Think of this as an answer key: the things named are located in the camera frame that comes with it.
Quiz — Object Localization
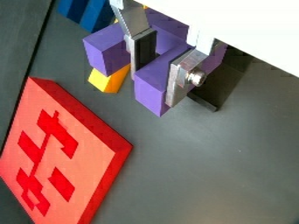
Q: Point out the red board with cutouts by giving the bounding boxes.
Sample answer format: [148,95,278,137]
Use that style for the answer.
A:
[0,78,132,224]

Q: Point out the purple U-shaped block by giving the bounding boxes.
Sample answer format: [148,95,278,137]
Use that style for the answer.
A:
[82,7,230,118]

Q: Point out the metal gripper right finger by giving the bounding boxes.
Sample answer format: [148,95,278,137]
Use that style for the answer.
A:
[166,27,214,107]

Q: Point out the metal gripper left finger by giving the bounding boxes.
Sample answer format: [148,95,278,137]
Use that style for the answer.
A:
[108,0,156,78]

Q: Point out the yellow long bar block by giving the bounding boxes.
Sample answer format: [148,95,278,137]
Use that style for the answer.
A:
[88,64,131,94]

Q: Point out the blue U-shaped block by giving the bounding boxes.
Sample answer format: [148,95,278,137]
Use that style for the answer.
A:
[58,0,115,33]

